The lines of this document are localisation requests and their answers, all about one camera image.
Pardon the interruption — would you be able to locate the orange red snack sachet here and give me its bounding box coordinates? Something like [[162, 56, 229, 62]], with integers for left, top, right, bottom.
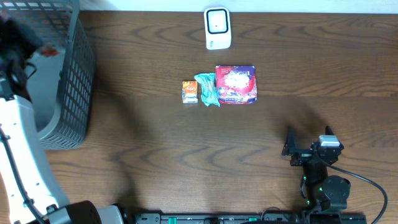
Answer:
[[39, 46, 60, 57]]

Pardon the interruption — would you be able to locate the red purple snack packet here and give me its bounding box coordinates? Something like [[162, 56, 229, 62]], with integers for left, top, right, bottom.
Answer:
[[215, 65, 257, 105]]

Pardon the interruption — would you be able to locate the teal snack wrapper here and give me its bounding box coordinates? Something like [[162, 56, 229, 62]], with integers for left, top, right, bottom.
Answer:
[[194, 73, 220, 107]]

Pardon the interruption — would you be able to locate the small orange carton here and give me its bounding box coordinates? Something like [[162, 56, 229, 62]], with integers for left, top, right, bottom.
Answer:
[[182, 81, 198, 104]]

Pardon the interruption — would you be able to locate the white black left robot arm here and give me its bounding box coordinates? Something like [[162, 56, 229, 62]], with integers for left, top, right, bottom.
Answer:
[[1, 17, 132, 224]]

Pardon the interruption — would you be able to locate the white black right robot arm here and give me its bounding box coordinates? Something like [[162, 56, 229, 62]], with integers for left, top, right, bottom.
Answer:
[[282, 126, 351, 213]]

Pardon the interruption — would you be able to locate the white barcode scanner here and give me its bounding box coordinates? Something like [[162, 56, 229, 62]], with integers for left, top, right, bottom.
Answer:
[[203, 7, 232, 50]]

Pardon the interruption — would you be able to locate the grey plastic mesh basket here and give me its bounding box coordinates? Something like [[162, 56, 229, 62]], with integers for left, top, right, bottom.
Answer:
[[1, 0, 95, 149]]

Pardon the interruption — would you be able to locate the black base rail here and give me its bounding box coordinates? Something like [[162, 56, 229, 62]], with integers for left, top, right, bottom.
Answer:
[[134, 212, 367, 224]]

